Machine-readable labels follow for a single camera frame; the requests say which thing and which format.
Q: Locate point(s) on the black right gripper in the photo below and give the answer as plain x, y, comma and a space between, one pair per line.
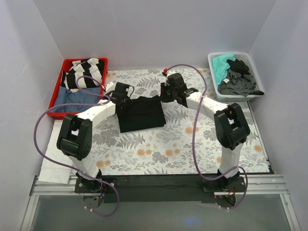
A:
165, 94

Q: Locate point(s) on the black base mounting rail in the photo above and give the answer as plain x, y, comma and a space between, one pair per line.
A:
163, 188

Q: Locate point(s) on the teal t-shirt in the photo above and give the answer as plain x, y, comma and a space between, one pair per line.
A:
220, 66

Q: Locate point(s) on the white plastic laundry basket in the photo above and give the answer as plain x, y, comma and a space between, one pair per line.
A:
245, 57

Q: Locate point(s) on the black white striped shirt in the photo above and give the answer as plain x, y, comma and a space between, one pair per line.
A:
91, 67

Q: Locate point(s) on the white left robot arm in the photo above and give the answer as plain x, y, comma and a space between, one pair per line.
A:
75, 137

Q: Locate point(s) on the blue folded shirt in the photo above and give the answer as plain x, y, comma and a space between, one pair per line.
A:
66, 96

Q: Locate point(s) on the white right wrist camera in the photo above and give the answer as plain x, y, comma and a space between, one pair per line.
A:
169, 71

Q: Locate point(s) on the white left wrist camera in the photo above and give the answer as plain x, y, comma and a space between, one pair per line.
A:
110, 86

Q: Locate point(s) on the aluminium table frame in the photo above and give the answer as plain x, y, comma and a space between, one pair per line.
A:
261, 204

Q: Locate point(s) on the black t-shirt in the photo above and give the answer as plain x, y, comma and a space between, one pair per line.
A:
140, 114

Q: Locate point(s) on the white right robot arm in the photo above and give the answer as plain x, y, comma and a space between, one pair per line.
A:
231, 127

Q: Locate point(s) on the floral patterned table mat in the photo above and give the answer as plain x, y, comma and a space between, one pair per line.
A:
168, 150

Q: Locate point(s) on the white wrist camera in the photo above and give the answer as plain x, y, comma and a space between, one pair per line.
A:
169, 71
110, 86

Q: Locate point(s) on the grey t-shirt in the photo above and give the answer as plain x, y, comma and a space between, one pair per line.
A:
237, 84

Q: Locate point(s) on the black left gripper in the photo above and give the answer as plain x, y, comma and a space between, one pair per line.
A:
122, 102

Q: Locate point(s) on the white folded cloth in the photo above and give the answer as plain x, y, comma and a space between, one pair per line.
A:
51, 172

